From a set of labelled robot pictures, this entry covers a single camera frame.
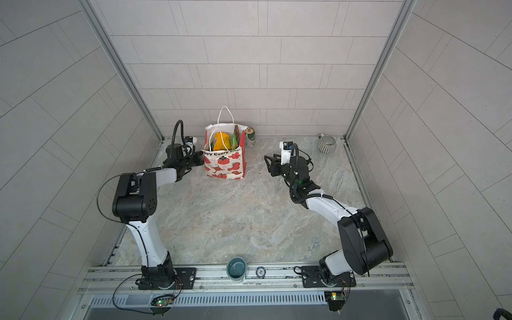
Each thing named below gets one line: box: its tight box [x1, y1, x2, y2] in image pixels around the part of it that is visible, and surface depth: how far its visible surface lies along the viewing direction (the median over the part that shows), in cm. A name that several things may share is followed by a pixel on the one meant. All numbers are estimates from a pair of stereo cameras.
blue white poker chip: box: [255, 266, 267, 279], surface depth 75 cm
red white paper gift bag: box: [201, 105, 248, 180], surface depth 91 cm
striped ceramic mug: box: [317, 132, 336, 154], surface depth 108 cm
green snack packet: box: [230, 124, 240, 150], surface depth 87 cm
